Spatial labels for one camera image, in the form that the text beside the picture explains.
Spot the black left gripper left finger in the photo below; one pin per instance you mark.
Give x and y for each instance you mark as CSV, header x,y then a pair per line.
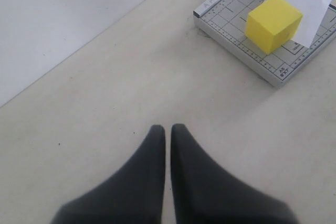
x,y
134,194

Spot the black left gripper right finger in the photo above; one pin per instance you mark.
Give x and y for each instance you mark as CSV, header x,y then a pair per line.
x,y
204,192

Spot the yellow cube block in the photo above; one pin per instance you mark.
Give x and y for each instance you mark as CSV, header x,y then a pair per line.
x,y
272,24

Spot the white paper sheet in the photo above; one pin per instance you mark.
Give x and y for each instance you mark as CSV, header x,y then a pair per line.
x,y
313,13

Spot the grey paper cutter base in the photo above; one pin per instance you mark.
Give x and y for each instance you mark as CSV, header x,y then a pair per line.
x,y
225,22

